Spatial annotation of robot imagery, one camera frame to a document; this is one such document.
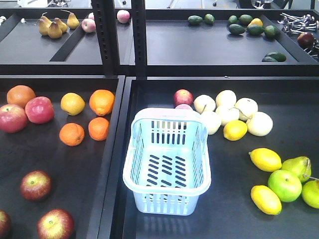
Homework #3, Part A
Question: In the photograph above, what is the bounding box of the black upright shelf post right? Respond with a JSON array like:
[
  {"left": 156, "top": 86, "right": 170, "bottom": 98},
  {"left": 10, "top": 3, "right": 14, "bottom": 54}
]
[{"left": 131, "top": 0, "right": 148, "bottom": 79}]

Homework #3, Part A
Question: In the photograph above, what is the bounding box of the yellow lemon near melons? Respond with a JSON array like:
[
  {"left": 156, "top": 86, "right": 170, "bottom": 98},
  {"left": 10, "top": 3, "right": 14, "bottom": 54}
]
[{"left": 223, "top": 119, "right": 248, "bottom": 141}]

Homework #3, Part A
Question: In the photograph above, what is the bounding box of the large orange back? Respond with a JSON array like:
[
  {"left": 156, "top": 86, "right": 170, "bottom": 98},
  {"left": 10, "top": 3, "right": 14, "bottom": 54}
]
[{"left": 89, "top": 89, "right": 115, "bottom": 116}]

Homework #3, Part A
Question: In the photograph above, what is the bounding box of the yellow orange citrus fruit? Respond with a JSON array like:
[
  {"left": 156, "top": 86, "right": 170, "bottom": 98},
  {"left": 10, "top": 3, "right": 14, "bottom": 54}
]
[{"left": 60, "top": 93, "right": 85, "bottom": 116}]

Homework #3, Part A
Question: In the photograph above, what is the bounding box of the red yellow apple middle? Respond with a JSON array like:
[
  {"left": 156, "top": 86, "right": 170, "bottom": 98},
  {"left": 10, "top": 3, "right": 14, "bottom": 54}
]
[{"left": 0, "top": 210, "right": 11, "bottom": 239}]

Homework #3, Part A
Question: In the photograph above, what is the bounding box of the red yellow apple front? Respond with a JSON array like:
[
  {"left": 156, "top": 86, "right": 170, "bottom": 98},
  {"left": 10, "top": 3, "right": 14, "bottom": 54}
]
[{"left": 37, "top": 209, "right": 75, "bottom": 239}]

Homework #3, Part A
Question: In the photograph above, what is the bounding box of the yellow lemon right upper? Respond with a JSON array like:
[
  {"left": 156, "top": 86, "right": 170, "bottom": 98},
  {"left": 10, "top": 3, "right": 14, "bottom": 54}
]
[{"left": 248, "top": 148, "right": 282, "bottom": 172}]

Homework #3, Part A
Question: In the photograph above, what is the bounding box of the yellow lemon right lower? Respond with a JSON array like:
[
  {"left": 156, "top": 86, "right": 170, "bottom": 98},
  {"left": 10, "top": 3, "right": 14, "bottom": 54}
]
[{"left": 251, "top": 185, "right": 282, "bottom": 215}]

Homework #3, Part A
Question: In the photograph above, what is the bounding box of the small orange near apples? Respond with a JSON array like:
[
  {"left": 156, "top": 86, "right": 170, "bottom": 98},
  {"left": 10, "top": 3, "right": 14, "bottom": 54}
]
[{"left": 59, "top": 122, "right": 85, "bottom": 146}]

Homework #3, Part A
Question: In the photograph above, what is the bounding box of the red yellow apple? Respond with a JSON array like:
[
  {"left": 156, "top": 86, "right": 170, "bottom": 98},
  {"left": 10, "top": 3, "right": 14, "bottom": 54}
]
[
  {"left": 20, "top": 170, "right": 52, "bottom": 201},
  {"left": 37, "top": 209, "right": 75, "bottom": 239},
  {"left": 0, "top": 210, "right": 11, "bottom": 239}
]

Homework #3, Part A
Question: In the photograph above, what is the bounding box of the pink red apple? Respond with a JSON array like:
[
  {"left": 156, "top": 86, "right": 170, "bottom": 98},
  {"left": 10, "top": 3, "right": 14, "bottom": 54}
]
[
  {"left": 0, "top": 104, "right": 28, "bottom": 133},
  {"left": 25, "top": 96, "right": 55, "bottom": 124}
]

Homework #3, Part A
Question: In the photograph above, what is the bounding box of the red yellow apple left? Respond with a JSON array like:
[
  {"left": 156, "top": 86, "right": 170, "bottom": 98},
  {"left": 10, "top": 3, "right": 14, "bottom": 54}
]
[{"left": 20, "top": 170, "right": 52, "bottom": 201}]

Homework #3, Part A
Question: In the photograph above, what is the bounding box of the pink red apple left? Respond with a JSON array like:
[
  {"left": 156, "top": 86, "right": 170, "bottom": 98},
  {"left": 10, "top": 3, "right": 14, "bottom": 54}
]
[{"left": 0, "top": 104, "right": 28, "bottom": 133}]

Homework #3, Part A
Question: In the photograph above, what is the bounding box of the green apple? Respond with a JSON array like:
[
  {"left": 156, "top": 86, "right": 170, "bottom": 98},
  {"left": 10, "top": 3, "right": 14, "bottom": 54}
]
[{"left": 268, "top": 169, "right": 302, "bottom": 202}]

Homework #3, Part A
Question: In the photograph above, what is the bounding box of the black wooden fruit display stand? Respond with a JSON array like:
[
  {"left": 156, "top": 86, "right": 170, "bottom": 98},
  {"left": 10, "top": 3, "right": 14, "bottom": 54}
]
[{"left": 0, "top": 7, "right": 319, "bottom": 239}]

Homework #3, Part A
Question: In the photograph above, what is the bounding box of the pink red apple right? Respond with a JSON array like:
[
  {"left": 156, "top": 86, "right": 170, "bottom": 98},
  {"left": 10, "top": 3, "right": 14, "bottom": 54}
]
[{"left": 25, "top": 96, "right": 55, "bottom": 124}]

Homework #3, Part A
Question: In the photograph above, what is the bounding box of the green pear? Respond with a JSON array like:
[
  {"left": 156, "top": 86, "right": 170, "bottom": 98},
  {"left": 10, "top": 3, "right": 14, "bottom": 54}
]
[{"left": 281, "top": 156, "right": 312, "bottom": 183}]

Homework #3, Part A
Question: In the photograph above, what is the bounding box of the red apple behind basket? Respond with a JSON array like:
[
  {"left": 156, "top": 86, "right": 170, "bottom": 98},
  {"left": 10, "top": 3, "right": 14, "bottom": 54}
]
[{"left": 173, "top": 89, "right": 194, "bottom": 107}]

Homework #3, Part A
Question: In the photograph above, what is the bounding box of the light blue plastic basket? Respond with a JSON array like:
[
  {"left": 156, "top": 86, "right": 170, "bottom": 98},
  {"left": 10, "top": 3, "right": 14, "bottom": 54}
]
[{"left": 123, "top": 108, "right": 211, "bottom": 216}]

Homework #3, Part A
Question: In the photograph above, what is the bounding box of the orange behind pink apples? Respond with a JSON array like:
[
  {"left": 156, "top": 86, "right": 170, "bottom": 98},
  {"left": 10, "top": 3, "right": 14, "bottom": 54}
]
[{"left": 6, "top": 85, "right": 36, "bottom": 108}]

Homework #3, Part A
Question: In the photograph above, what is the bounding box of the orange front right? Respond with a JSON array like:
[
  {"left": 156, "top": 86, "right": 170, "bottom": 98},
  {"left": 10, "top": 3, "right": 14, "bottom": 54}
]
[{"left": 88, "top": 117, "right": 110, "bottom": 141}]

